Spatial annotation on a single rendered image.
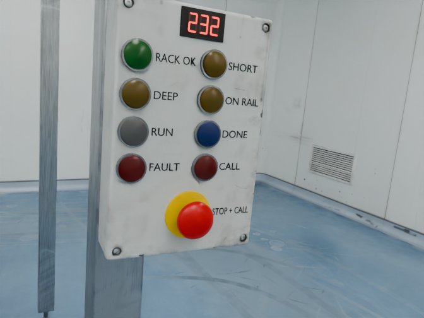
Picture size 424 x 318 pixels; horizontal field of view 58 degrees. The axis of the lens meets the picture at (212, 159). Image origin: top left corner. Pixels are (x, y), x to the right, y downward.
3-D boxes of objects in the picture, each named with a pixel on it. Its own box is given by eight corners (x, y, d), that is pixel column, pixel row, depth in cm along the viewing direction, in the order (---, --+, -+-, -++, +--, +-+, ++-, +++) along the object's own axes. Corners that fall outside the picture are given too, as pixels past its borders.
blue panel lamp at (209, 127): (220, 147, 41) (223, 122, 40) (197, 147, 40) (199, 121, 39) (217, 146, 42) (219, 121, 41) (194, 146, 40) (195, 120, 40)
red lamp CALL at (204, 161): (217, 180, 42) (219, 156, 41) (194, 181, 40) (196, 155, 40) (214, 178, 42) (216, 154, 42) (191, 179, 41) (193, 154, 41)
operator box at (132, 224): (249, 245, 46) (274, 19, 42) (106, 262, 39) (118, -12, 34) (225, 227, 52) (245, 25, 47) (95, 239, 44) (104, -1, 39)
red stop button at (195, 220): (214, 240, 40) (217, 203, 40) (179, 243, 38) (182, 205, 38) (197, 224, 44) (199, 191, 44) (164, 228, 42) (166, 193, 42)
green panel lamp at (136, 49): (153, 71, 36) (154, 41, 36) (123, 68, 35) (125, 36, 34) (150, 71, 37) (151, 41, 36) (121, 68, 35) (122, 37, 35)
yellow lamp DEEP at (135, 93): (150, 110, 37) (152, 80, 36) (121, 108, 35) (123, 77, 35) (147, 109, 37) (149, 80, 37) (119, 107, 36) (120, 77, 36)
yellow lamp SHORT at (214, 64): (226, 79, 40) (229, 52, 39) (202, 76, 38) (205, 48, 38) (223, 79, 40) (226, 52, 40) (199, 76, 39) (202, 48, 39)
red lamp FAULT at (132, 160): (146, 183, 38) (147, 155, 37) (118, 183, 37) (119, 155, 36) (143, 181, 39) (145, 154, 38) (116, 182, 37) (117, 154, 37)
